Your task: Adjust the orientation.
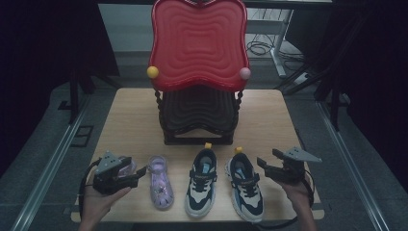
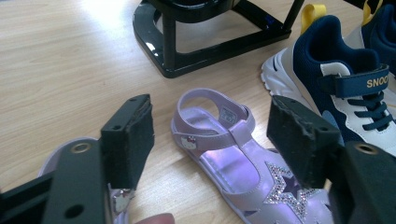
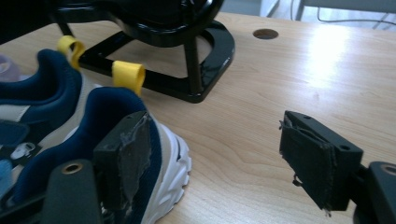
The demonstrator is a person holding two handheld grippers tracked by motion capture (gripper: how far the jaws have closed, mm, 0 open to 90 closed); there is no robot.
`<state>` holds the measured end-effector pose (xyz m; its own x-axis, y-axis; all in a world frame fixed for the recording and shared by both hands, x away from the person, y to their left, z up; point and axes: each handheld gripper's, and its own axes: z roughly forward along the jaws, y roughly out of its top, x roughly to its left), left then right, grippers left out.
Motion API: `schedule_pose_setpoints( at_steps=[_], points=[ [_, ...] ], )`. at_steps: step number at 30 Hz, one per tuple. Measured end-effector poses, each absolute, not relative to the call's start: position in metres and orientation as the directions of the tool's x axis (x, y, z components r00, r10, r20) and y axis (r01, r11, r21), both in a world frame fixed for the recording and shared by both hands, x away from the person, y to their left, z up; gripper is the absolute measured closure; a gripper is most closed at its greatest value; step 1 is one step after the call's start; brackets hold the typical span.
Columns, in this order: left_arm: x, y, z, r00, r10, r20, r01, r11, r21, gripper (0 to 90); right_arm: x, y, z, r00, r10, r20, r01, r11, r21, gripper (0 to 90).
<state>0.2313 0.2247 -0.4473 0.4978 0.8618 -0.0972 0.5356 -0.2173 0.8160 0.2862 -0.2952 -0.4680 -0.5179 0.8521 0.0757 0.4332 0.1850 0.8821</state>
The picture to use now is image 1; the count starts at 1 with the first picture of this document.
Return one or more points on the white power strip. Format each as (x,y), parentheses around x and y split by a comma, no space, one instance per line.
(302,79)

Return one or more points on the purple jelly sandal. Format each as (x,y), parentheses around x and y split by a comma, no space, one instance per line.
(161,189)
(134,169)

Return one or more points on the dark curtain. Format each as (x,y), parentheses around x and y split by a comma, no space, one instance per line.
(38,64)
(372,80)

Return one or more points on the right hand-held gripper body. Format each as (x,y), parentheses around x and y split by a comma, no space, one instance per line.
(288,173)

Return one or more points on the person's left hand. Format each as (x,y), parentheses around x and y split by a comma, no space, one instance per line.
(96,205)

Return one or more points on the metal floor rail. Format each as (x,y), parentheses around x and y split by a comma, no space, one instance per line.
(352,173)
(48,173)

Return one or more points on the black metal stand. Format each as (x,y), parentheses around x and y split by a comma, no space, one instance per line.
(335,106)
(74,96)

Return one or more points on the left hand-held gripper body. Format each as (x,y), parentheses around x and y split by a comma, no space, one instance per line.
(109,179)

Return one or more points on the navy and white sneaker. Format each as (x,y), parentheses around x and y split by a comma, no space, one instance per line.
(200,195)
(247,199)

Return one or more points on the red and black shoe rack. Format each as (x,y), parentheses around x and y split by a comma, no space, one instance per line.
(198,45)

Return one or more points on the person's right hand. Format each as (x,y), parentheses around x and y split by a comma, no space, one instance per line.
(301,199)

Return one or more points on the white desk frame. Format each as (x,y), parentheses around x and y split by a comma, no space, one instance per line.
(278,54)

